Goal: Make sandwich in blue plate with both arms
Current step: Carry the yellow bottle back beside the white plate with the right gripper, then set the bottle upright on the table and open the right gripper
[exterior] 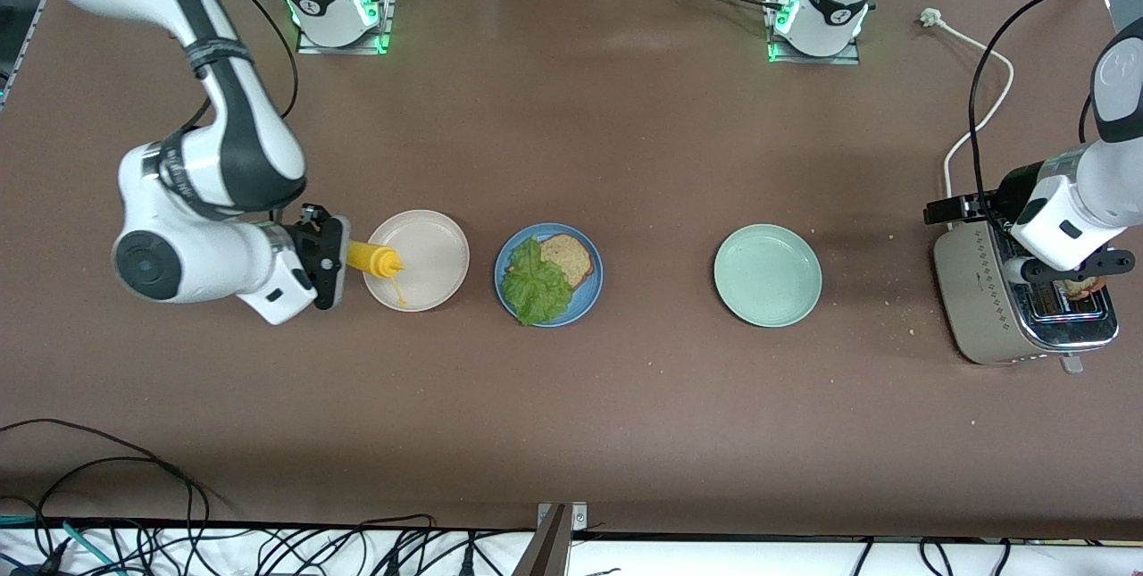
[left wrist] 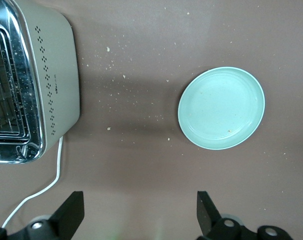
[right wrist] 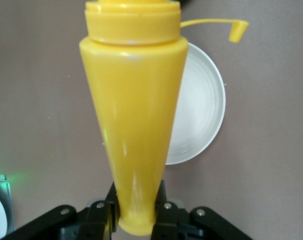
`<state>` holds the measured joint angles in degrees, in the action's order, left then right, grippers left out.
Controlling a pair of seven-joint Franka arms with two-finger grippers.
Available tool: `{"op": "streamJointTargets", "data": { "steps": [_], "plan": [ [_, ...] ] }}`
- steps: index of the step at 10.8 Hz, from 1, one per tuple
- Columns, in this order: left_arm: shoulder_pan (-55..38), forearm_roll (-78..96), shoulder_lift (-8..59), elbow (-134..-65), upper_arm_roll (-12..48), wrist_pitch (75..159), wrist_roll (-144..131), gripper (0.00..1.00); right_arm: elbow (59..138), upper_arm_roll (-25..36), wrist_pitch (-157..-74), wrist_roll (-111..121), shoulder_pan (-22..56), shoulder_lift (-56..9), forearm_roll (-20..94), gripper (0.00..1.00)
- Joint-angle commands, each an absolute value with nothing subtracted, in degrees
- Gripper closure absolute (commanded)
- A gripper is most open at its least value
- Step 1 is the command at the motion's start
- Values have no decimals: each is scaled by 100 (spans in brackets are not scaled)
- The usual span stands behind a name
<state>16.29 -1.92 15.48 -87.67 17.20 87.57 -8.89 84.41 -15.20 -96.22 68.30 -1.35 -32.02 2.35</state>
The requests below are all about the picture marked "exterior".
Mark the white lower board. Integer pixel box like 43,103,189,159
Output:
0,522,1143,576

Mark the pale green round plate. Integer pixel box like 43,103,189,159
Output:
713,223,823,328

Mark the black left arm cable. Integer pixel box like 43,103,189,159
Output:
968,0,1143,233

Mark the green lettuce leaf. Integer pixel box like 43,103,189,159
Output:
500,235,575,328

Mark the dark slanted metal bar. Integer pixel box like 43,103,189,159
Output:
511,505,572,576

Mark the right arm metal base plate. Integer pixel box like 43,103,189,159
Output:
296,0,395,55

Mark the small grey metal bracket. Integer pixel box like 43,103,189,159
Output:
536,501,588,532

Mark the white toaster power cable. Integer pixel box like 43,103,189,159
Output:
920,8,1016,202

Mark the blue round plate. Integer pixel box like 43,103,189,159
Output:
494,222,605,328

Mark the black looping floor cable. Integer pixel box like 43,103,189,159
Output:
0,418,212,576

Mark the silver beige toaster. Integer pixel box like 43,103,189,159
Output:
932,198,1120,375

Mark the teal cable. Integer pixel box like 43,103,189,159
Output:
0,513,121,576

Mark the yellow mustard squeeze bottle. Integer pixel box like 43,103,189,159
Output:
345,238,408,309

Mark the beige round plate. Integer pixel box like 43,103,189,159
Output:
361,209,471,313

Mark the slanted aluminium frame profile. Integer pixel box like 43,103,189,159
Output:
0,0,50,108

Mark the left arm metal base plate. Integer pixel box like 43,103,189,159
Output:
766,0,862,66

